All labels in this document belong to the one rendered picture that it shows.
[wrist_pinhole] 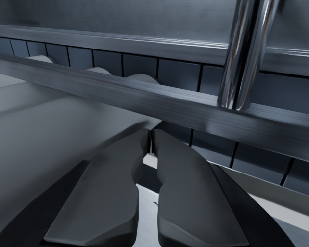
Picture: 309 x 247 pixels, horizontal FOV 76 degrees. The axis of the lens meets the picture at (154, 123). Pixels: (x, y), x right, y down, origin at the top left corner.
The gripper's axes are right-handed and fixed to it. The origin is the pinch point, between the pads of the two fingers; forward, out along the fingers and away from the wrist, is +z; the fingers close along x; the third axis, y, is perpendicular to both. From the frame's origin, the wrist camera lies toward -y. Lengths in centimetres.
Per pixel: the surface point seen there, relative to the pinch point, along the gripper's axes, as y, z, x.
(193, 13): -7.2, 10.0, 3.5
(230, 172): 3.5, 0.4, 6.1
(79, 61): -2.3, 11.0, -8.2
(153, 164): 4.3, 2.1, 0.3
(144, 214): 16.3, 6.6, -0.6
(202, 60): -4.0, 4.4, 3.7
